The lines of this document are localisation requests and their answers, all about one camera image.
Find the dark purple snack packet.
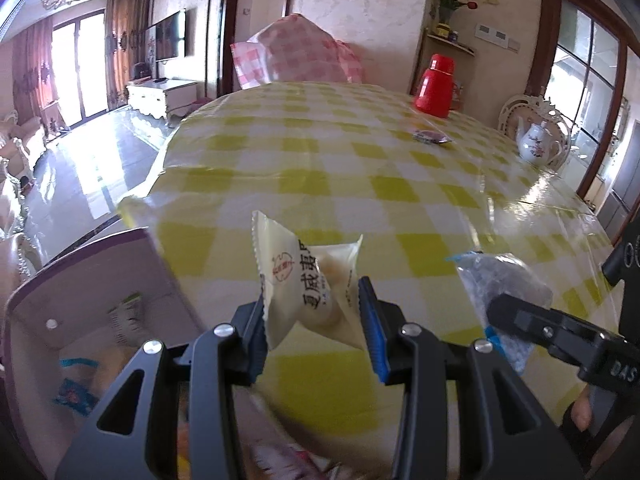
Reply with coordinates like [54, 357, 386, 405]
[412, 129, 451, 145]

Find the grey green snack packet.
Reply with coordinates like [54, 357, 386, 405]
[107, 295, 146, 348]

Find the blue cartoon snack packet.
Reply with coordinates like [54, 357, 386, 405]
[52, 355, 101, 418]

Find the white storage bin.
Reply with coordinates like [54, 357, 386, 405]
[5, 227, 201, 480]

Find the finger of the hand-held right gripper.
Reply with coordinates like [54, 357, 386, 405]
[485, 293, 603, 368]

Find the white ornate sofa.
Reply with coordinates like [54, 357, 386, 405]
[0, 112, 51, 241]

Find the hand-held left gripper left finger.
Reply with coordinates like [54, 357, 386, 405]
[55, 294, 268, 480]

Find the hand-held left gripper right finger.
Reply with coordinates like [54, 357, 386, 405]
[356, 275, 585, 480]

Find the glass partition wooden frame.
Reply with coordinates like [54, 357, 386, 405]
[530, 0, 631, 201]

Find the white television cabinet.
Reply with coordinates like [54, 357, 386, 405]
[125, 78, 201, 121]

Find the pink checked cloth cover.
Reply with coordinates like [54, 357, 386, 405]
[230, 12, 366, 92]

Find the white floral teapot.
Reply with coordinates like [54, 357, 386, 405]
[515, 115, 563, 166]

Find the flat screen television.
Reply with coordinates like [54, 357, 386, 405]
[155, 8, 187, 63]

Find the brown patterned curtain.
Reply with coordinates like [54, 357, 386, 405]
[105, 0, 151, 111]
[12, 30, 56, 126]

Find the dark refrigerator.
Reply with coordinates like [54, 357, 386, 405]
[597, 120, 640, 246]

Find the wooden wall shelf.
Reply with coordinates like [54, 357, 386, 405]
[424, 27, 476, 56]

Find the person's right hand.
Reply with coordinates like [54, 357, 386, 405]
[571, 394, 595, 432]

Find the red thermos jug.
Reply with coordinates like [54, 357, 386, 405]
[412, 53, 457, 118]

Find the wall switch panel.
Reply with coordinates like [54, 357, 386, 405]
[475, 24, 521, 51]

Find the yellow checked tablecloth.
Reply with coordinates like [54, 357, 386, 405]
[117, 80, 621, 480]

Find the cream white snack packet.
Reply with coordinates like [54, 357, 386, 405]
[250, 210, 368, 352]

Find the clear blue edged snack packet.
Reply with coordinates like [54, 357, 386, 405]
[446, 251, 553, 376]

